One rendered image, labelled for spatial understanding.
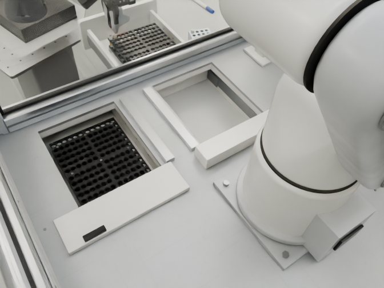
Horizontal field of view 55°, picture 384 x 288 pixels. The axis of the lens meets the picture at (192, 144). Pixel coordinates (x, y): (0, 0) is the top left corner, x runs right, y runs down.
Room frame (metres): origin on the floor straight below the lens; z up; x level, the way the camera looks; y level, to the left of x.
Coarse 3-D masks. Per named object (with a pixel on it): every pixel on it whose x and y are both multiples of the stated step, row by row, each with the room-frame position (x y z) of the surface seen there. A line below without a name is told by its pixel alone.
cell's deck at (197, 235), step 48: (240, 48) 0.93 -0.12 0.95; (144, 96) 0.69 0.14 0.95; (240, 96) 0.75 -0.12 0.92; (0, 144) 0.49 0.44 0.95; (144, 144) 0.54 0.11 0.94; (48, 192) 0.38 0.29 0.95; (192, 192) 0.41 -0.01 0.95; (48, 240) 0.27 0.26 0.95; (144, 240) 0.29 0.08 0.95; (192, 240) 0.30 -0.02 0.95; (240, 240) 0.31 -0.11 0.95
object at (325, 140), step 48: (240, 0) 0.30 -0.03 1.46; (288, 0) 0.27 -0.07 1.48; (336, 0) 0.26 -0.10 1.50; (288, 48) 0.25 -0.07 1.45; (336, 48) 0.23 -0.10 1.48; (288, 96) 0.41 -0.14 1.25; (336, 96) 0.21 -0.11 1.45; (288, 144) 0.37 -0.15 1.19; (336, 144) 0.27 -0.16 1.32; (240, 192) 0.41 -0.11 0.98; (288, 192) 0.33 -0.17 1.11; (336, 192) 0.33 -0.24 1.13; (288, 240) 0.31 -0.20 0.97; (336, 240) 0.28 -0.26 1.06
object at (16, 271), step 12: (0, 216) 0.23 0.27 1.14; (0, 228) 0.19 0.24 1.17; (0, 240) 0.17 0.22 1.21; (12, 240) 0.20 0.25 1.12; (0, 252) 0.14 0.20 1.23; (12, 252) 0.17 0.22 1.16; (0, 264) 0.12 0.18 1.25; (12, 264) 0.14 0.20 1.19; (0, 276) 0.11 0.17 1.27; (12, 276) 0.12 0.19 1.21; (24, 276) 0.15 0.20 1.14
